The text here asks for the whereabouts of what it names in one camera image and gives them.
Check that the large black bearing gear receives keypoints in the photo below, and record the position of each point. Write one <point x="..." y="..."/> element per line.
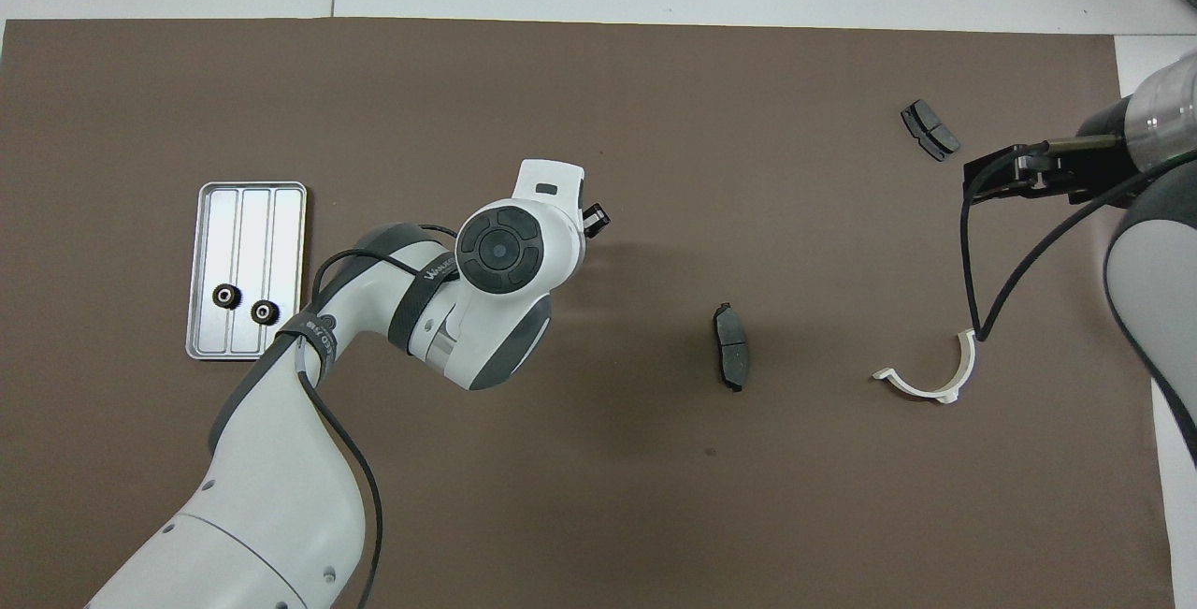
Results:
<point x="266" y="312"/>
<point x="226" y="296"/>

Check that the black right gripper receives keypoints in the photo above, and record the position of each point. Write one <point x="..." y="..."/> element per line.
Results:
<point x="1099" y="169"/>

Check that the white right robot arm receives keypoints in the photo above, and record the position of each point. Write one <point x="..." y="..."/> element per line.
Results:
<point x="1155" y="291"/>

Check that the brown table mat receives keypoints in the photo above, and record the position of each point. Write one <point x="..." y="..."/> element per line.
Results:
<point x="842" y="497"/>

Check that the silver metal tray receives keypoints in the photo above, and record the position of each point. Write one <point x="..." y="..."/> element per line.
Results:
<point x="252" y="235"/>

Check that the white semicircular plastic bracket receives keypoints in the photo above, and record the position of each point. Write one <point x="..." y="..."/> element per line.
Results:
<point x="967" y="358"/>

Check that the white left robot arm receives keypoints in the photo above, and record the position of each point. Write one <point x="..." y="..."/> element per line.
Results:
<point x="281" y="459"/>

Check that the grooved grey brake pad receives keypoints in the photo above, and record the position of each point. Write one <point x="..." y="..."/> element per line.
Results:
<point x="930" y="129"/>

